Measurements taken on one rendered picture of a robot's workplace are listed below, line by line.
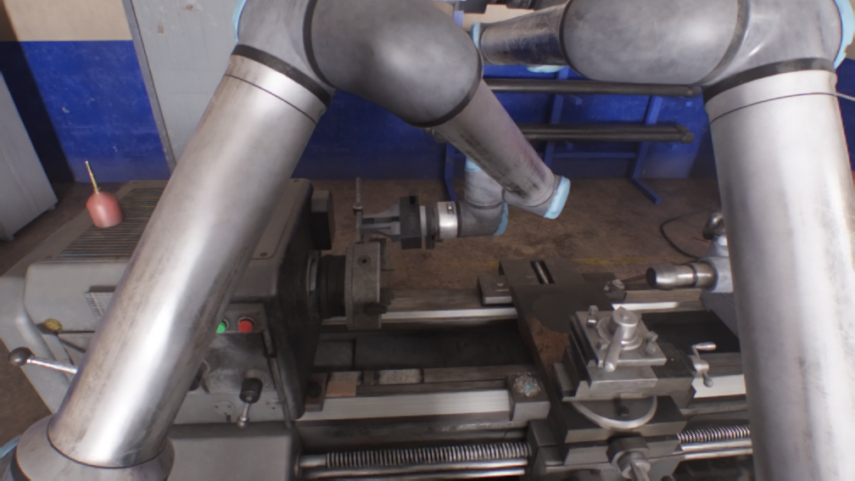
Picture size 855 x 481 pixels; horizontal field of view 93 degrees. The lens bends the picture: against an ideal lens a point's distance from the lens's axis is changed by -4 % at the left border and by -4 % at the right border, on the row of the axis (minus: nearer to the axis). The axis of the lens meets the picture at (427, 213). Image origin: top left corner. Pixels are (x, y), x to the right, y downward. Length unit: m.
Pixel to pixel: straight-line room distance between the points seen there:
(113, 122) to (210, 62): 1.18
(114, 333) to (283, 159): 0.24
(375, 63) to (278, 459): 1.07
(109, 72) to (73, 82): 0.36
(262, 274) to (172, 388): 0.49
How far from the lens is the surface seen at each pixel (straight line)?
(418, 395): 1.29
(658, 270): 1.47
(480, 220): 0.99
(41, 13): 4.93
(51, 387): 1.41
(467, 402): 1.31
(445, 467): 1.40
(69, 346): 1.24
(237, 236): 0.47
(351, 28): 0.42
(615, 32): 0.50
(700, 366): 1.35
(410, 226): 0.99
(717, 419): 1.76
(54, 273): 1.19
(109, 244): 1.19
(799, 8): 0.56
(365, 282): 1.13
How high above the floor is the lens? 1.89
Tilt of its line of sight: 30 degrees down
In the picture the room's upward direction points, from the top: 2 degrees clockwise
